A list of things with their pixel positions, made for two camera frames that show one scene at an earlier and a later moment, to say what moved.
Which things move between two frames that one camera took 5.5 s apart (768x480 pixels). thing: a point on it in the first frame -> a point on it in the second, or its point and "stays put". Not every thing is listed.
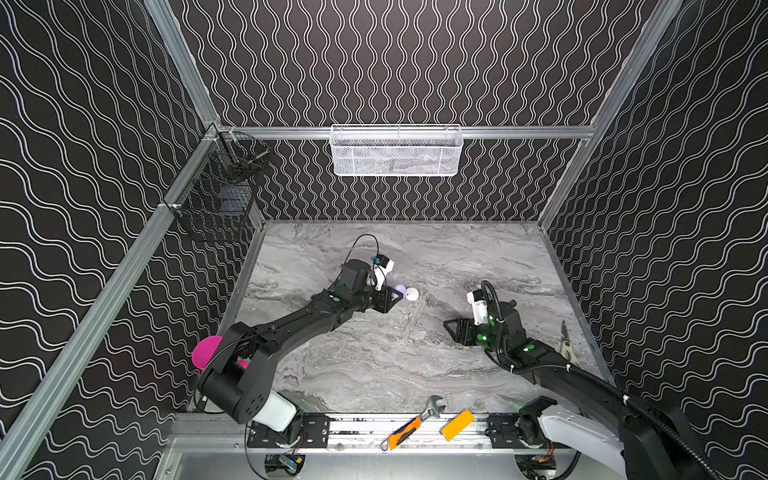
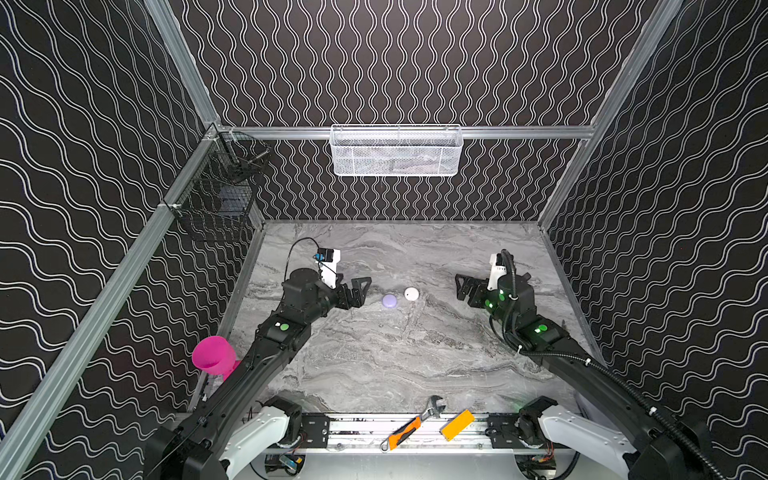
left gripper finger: x=390 y=302 -> x=363 y=284
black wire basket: x=214 y=196 stays put
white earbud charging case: x=412 y=294 stays put
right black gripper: x=470 y=332 -> x=481 y=293
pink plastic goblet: x=205 y=350 stays put
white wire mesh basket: x=396 y=150 stays put
